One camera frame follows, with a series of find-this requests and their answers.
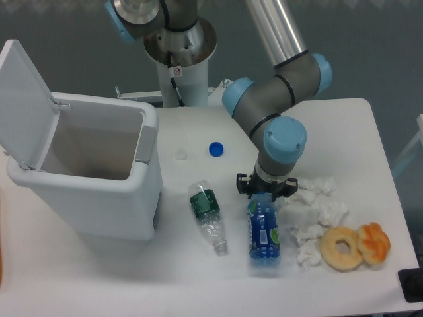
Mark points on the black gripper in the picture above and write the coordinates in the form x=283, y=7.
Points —
x=253, y=184

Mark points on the blue plastic bottle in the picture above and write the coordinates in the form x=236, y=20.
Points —
x=264, y=242

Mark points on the clear green-label plastic bottle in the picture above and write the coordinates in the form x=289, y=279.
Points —
x=206, y=210

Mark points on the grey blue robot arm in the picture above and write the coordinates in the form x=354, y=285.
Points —
x=258, y=108

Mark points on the blue bottle cap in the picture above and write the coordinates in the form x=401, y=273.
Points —
x=216, y=149

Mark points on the white bottle cap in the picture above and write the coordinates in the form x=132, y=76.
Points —
x=180, y=154

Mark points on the large crumpled white tissue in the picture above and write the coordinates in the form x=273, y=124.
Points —
x=313, y=203

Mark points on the small crumpled white tissue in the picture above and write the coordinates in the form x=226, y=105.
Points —
x=306, y=239

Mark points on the orange twisted bread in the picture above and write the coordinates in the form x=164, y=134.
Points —
x=373, y=243

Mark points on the white trash bin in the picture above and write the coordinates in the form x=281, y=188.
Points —
x=101, y=173

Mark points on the black device at edge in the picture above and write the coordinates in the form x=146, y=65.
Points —
x=411, y=284

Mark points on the white bin lid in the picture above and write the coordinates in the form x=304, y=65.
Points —
x=29, y=112

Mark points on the ring donut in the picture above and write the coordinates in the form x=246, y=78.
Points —
x=338, y=248

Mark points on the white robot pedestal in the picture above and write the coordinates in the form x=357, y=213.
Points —
x=182, y=64

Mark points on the white frame at right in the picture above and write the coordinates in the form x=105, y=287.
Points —
x=409, y=152

